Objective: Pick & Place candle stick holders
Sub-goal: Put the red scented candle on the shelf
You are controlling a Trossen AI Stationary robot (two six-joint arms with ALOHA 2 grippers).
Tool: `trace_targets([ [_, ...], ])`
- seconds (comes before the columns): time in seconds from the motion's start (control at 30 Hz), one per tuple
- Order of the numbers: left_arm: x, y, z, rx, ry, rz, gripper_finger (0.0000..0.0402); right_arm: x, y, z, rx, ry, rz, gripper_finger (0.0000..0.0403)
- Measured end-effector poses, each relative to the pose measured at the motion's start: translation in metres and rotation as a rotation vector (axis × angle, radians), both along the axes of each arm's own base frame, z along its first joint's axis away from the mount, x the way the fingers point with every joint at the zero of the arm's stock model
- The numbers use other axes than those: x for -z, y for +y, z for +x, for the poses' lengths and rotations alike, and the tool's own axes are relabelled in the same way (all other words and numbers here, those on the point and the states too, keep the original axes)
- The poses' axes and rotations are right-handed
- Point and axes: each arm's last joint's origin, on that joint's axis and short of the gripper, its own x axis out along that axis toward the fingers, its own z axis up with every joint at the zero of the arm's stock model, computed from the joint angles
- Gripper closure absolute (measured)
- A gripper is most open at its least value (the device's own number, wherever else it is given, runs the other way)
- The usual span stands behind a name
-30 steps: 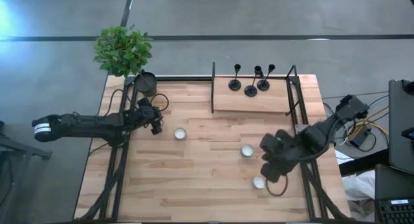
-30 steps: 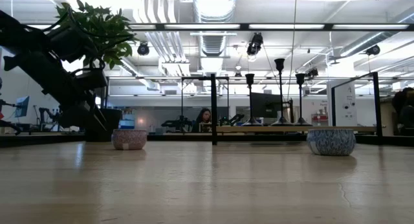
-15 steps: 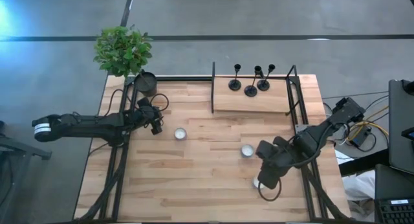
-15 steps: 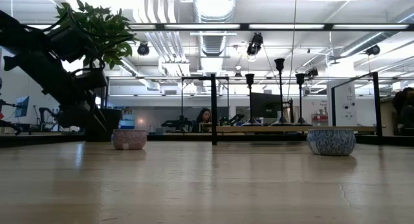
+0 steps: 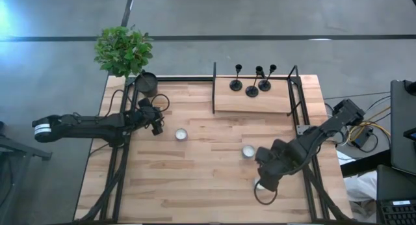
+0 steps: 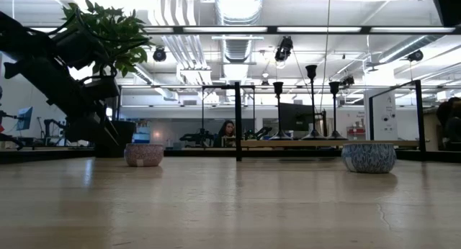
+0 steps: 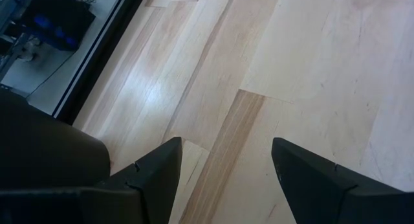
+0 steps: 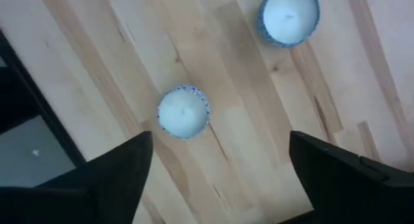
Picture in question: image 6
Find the green leafy plant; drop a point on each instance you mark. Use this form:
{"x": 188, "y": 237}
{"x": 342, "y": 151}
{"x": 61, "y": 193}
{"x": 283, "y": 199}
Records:
{"x": 115, "y": 29}

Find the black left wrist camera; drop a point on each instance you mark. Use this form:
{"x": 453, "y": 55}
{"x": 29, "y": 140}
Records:
{"x": 101, "y": 88}

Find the red storage rack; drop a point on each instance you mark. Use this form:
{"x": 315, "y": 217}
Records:
{"x": 356, "y": 132}

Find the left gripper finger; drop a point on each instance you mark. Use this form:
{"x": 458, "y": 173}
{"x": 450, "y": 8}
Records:
{"x": 112, "y": 132}
{"x": 106, "y": 141}

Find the black overhead rig frame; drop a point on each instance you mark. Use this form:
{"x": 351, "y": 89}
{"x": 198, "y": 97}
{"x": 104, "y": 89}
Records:
{"x": 272, "y": 30}

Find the black ceiling spotlight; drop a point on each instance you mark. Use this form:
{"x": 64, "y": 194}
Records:
{"x": 265, "y": 82}
{"x": 159, "y": 54}
{"x": 284, "y": 47}
{"x": 346, "y": 81}
{"x": 416, "y": 55}

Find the black computer monitor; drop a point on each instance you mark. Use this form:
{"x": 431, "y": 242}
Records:
{"x": 295, "y": 116}

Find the black frame wooden shelf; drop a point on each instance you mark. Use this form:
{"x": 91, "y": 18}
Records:
{"x": 238, "y": 116}

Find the background black robot arm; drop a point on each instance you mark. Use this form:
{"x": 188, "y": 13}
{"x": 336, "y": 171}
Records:
{"x": 48, "y": 126}
{"x": 196, "y": 136}
{"x": 261, "y": 132}
{"x": 11, "y": 139}

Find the white pillar with signs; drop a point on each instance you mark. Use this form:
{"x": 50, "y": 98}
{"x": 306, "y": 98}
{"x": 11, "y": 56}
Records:
{"x": 387, "y": 112}

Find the blue lit monitor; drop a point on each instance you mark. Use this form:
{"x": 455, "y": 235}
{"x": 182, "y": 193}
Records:
{"x": 24, "y": 118}

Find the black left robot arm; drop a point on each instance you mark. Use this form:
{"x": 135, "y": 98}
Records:
{"x": 36, "y": 72}

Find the pink patterned candle tin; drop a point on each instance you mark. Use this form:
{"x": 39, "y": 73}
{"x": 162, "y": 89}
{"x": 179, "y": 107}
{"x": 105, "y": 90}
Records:
{"x": 144, "y": 155}

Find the tall black candlestick holder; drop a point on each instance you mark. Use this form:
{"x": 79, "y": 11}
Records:
{"x": 313, "y": 136}

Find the blue white bin stack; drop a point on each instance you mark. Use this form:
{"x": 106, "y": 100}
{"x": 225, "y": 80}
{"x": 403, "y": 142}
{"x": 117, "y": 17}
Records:
{"x": 141, "y": 137}

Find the background black metal frame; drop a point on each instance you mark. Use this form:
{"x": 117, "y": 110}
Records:
{"x": 202, "y": 108}

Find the round ventilation duct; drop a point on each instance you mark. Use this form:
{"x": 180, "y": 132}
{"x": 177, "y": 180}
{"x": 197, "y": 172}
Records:
{"x": 237, "y": 4}

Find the black metal candlestick holder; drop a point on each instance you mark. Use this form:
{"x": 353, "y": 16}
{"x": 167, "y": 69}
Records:
{"x": 280, "y": 136}
{"x": 336, "y": 137}

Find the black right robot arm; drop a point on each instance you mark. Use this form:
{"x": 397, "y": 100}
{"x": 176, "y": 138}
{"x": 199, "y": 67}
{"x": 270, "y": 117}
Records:
{"x": 446, "y": 4}

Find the black plant pot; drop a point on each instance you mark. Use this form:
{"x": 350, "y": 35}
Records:
{"x": 127, "y": 137}

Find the blue patterned candle tin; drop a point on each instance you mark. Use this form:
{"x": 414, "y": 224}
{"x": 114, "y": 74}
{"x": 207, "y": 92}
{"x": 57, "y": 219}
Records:
{"x": 369, "y": 159}

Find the person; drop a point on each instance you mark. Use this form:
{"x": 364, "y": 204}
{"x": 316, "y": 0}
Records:
{"x": 225, "y": 132}
{"x": 448, "y": 126}

